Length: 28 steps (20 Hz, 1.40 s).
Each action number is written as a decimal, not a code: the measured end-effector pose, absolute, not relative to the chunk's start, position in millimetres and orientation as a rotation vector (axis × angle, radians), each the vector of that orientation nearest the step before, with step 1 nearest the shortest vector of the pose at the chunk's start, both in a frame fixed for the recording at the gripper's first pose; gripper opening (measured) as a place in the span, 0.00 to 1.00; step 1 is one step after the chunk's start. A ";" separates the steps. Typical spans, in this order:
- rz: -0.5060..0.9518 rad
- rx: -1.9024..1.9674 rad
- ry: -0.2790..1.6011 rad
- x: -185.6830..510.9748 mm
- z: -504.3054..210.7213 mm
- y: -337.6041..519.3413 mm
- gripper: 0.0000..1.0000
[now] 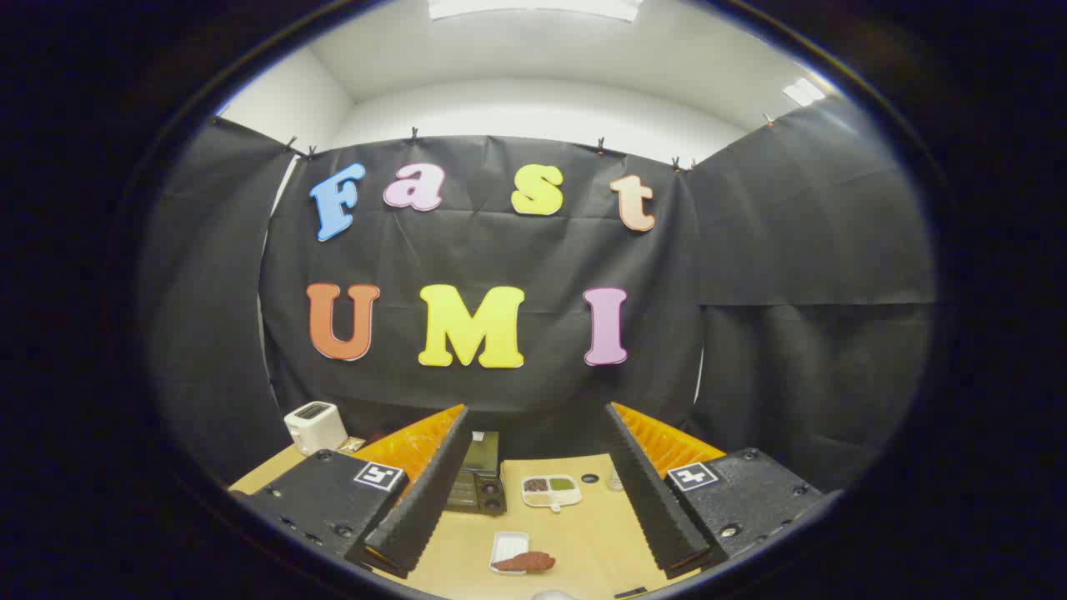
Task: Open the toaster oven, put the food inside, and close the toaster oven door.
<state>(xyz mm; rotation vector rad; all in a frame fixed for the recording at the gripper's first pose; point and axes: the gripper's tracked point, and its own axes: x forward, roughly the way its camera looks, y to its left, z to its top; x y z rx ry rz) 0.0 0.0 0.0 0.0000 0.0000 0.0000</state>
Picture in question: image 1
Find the small flat printed card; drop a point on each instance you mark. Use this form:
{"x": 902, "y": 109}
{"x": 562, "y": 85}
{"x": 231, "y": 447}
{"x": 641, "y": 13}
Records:
{"x": 351, "y": 445}

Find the white toaster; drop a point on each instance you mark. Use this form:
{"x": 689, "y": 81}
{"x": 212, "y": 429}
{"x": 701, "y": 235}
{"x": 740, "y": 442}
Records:
{"x": 315, "y": 429}

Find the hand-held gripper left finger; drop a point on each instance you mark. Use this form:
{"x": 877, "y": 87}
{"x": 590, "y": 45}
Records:
{"x": 425, "y": 500}

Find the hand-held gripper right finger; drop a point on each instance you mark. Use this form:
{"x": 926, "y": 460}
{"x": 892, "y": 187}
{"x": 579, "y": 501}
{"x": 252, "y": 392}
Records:
{"x": 650, "y": 500}

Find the white divided plate of beans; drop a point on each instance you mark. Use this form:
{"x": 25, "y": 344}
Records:
{"x": 550, "y": 492}

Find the red meat steak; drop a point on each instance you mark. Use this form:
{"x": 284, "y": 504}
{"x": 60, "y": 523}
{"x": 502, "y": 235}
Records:
{"x": 525, "y": 562}

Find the clear plastic bottle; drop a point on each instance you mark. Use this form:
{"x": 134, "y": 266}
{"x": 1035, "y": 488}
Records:
{"x": 615, "y": 481}

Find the black toaster oven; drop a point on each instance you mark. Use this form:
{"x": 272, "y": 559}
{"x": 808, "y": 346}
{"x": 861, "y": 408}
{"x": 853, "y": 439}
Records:
{"x": 477, "y": 492}

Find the white rectangular tray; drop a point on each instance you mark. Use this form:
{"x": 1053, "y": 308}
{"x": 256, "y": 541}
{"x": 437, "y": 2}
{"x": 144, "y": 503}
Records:
{"x": 507, "y": 544}

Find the small ceiling light panel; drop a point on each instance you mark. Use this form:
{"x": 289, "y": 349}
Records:
{"x": 803, "y": 92}

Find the large ceiling light panel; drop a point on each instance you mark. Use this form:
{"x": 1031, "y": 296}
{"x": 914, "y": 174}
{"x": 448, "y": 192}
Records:
{"x": 533, "y": 7}

